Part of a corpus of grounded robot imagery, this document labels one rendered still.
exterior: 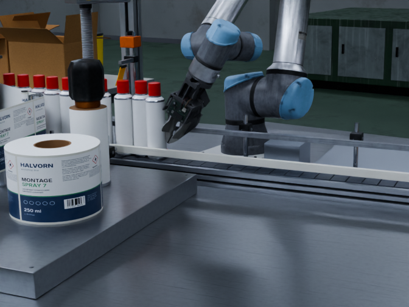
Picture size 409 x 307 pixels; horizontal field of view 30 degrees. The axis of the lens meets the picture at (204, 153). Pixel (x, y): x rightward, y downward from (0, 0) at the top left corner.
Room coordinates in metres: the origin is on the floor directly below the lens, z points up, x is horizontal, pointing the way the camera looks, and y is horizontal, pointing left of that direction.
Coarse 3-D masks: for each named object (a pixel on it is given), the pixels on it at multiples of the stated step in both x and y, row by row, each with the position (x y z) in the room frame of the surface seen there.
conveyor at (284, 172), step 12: (120, 156) 2.02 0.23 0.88; (132, 156) 2.02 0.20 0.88; (216, 168) 1.89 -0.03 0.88; (228, 168) 1.88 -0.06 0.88; (240, 168) 1.88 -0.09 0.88; (252, 168) 1.88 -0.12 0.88; (264, 168) 1.87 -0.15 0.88; (336, 180) 1.76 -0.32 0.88; (348, 180) 1.75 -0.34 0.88; (360, 180) 1.75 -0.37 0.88; (372, 180) 1.75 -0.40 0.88; (384, 180) 1.75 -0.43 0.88
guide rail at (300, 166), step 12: (120, 144) 2.01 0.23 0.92; (156, 156) 1.96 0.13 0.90; (168, 156) 1.94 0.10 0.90; (180, 156) 1.93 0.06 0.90; (192, 156) 1.91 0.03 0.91; (204, 156) 1.90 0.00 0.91; (216, 156) 1.88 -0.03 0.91; (228, 156) 1.87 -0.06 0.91; (240, 156) 1.87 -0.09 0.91; (276, 168) 1.82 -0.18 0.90; (288, 168) 1.80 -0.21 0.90; (300, 168) 1.79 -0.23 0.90; (312, 168) 1.78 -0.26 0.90; (324, 168) 1.77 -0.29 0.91; (336, 168) 1.75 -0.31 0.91; (348, 168) 1.74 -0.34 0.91; (360, 168) 1.74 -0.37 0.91; (396, 180) 1.69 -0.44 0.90; (408, 180) 1.68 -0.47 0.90
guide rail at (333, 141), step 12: (192, 132) 2.00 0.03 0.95; (204, 132) 1.98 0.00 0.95; (216, 132) 1.97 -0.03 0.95; (228, 132) 1.95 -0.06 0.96; (240, 132) 1.94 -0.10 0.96; (252, 132) 1.93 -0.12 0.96; (336, 144) 1.83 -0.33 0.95; (348, 144) 1.82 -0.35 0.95; (360, 144) 1.81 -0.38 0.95; (372, 144) 1.80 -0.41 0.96; (384, 144) 1.79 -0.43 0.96; (396, 144) 1.77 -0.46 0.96; (408, 144) 1.77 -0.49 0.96
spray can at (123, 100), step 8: (120, 80) 2.04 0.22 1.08; (128, 80) 2.05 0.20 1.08; (120, 88) 2.03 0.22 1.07; (128, 88) 2.04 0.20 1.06; (120, 96) 2.03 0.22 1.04; (128, 96) 2.03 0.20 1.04; (120, 104) 2.02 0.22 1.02; (128, 104) 2.03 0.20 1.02; (120, 112) 2.02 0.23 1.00; (128, 112) 2.03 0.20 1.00; (120, 120) 2.02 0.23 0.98; (128, 120) 2.02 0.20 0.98; (120, 128) 2.02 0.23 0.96; (128, 128) 2.02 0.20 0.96; (120, 136) 2.02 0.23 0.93; (128, 136) 2.02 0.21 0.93; (128, 144) 2.02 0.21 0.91; (120, 152) 2.02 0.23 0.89
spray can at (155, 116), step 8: (152, 88) 1.98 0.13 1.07; (160, 88) 1.99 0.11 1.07; (152, 96) 1.98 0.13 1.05; (160, 96) 1.99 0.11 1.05; (152, 104) 1.97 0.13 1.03; (160, 104) 1.98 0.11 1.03; (152, 112) 1.97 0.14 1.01; (160, 112) 1.98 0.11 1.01; (152, 120) 1.97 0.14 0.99; (160, 120) 1.98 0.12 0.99; (152, 128) 1.97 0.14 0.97; (160, 128) 1.98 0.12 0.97; (152, 136) 1.97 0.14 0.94; (160, 136) 1.97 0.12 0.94; (152, 144) 1.97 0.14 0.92; (160, 144) 1.97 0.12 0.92
